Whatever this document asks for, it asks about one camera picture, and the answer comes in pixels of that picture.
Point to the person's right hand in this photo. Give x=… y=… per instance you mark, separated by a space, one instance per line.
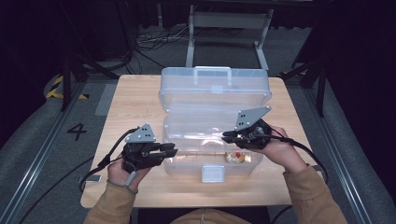
x=285 y=152

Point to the metal floor rail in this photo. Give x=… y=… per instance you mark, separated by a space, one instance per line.
x=348 y=177
x=37 y=158

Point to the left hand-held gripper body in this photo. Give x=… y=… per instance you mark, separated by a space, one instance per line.
x=140 y=155

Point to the grey metal desk frame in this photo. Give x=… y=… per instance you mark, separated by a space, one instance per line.
x=230 y=20

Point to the person's tan jacket torso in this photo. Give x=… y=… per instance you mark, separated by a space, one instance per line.
x=208 y=217

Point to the yellow black hazard tape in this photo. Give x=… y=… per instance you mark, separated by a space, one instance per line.
x=53 y=91

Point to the black tripod stand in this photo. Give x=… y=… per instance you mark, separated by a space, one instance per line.
x=66 y=81
x=320 y=81

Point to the person's left hand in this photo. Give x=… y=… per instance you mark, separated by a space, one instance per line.
x=116 y=174

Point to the small grey floor tape piece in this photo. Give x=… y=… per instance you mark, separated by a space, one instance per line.
x=95 y=178

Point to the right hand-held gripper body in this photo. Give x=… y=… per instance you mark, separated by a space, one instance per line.
x=252 y=118

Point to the clear plastic storage box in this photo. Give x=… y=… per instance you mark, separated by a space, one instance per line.
x=202 y=102

